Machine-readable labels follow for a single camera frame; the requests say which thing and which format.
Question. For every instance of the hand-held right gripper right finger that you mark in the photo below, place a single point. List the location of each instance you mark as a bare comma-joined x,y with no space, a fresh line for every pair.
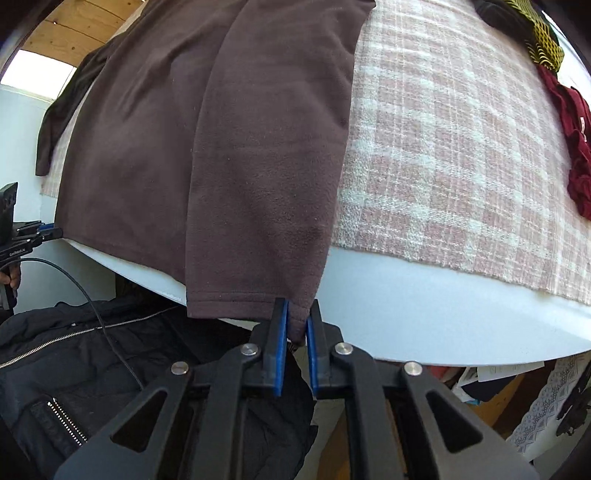
311,360

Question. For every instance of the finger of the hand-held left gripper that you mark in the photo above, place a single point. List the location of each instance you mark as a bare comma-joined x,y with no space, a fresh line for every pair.
41,236
30,227

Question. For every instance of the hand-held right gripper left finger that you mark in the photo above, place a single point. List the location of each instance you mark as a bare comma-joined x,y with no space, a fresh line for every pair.
280,355

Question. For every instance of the brown fleece sweater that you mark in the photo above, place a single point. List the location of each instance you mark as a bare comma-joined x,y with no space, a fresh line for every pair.
231,138

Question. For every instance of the person's left hand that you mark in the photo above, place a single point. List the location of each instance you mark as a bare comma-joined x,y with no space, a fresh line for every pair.
13,277

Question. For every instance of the white-framed bay window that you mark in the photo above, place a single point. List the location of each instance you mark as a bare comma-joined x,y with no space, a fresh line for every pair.
32,74

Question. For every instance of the pine plank board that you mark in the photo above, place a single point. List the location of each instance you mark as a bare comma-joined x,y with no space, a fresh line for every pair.
78,27

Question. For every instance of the pink plaid blanket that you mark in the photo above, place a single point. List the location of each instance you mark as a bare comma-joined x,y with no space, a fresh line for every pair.
438,161

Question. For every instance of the white lace cloth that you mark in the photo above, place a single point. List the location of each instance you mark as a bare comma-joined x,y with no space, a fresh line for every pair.
549,406

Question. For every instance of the dark hanging cloth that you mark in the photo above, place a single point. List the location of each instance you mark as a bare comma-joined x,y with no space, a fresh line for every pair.
575,401

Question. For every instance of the dark red garment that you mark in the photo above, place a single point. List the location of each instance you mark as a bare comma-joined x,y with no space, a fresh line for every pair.
577,138

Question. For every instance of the black garment with yellow print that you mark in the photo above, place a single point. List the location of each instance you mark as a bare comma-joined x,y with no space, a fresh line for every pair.
531,27

